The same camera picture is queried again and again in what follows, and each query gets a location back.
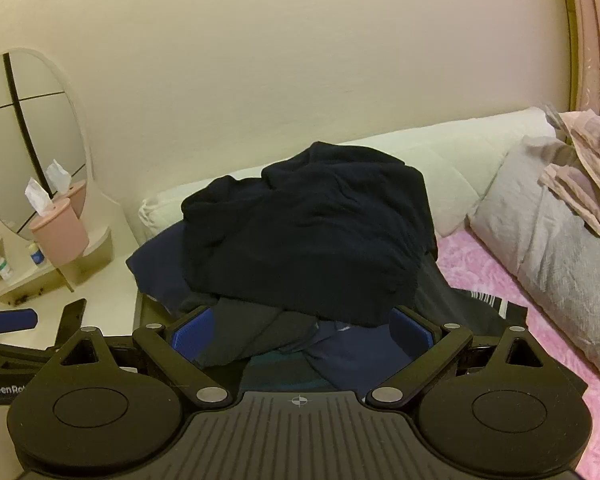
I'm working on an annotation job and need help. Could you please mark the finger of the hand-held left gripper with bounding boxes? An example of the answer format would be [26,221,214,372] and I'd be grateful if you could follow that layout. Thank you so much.
[45,298,87,351]
[0,308,39,335]

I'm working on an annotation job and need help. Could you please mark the pink floral blanket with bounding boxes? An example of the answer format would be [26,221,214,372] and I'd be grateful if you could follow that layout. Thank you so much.
[434,232,600,480]

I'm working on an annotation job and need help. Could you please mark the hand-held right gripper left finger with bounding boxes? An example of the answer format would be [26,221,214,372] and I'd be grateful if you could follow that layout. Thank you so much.
[55,306,231,407]

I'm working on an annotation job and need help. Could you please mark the cream pillow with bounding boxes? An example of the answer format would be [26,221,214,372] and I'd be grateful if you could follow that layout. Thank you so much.
[467,135,600,388]

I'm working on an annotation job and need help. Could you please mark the oval vanity mirror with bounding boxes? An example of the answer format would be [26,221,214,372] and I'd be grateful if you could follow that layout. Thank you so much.
[0,48,95,242]

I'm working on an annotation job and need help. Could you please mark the white tissue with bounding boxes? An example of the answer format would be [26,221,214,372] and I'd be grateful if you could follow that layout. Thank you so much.
[24,177,56,219]

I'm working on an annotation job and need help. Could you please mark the black sweater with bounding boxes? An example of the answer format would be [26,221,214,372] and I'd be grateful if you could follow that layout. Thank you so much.
[181,141,439,327]

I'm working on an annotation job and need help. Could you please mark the pink round tissue box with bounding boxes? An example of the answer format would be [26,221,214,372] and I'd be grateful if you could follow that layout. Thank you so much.
[29,198,90,267]

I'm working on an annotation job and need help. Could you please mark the navy blue pants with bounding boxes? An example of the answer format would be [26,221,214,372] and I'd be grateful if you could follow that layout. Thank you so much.
[126,220,397,394]

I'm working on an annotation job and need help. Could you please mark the pink beige clothes pile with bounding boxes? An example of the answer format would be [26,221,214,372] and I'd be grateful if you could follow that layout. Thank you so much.
[537,107,600,261]

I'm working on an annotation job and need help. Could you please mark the black white striped garment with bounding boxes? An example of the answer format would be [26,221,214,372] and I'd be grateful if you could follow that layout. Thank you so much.
[414,255,529,334]

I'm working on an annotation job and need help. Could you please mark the dark grey garment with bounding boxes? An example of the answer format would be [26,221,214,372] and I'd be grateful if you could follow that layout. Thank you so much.
[195,297,322,369]

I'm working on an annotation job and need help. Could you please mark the cream vanity table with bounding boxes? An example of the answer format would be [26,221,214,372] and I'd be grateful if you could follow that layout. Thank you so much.
[0,190,142,312]

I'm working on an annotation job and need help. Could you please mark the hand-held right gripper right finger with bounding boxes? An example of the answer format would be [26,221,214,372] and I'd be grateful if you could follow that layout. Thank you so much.
[365,306,549,407]

